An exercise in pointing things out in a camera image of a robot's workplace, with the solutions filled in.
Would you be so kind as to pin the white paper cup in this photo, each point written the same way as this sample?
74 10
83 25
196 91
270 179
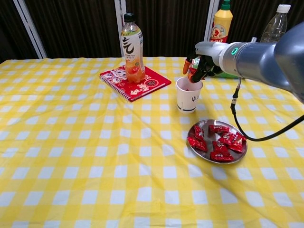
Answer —
187 102

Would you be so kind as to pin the clear water bottle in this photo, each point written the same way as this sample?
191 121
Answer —
275 26

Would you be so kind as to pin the orange tea drink bottle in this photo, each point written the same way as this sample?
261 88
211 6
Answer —
132 47

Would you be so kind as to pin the black curtain panel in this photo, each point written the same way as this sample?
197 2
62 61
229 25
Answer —
71 28
9 28
166 28
249 19

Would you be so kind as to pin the yellow bottle green cap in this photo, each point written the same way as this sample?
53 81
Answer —
222 26

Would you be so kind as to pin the round steel plate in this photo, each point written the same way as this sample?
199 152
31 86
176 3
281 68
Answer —
209 152

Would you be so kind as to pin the green chips can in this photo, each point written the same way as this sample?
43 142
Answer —
196 64

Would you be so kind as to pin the grey partition post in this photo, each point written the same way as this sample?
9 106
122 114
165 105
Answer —
209 26
118 35
30 28

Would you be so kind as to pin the yellow white checked tablecloth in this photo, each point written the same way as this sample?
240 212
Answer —
83 142

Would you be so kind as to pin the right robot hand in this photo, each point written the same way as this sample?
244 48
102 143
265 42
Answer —
209 51

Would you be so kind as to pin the red spiral notebook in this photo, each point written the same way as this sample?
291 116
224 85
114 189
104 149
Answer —
152 84

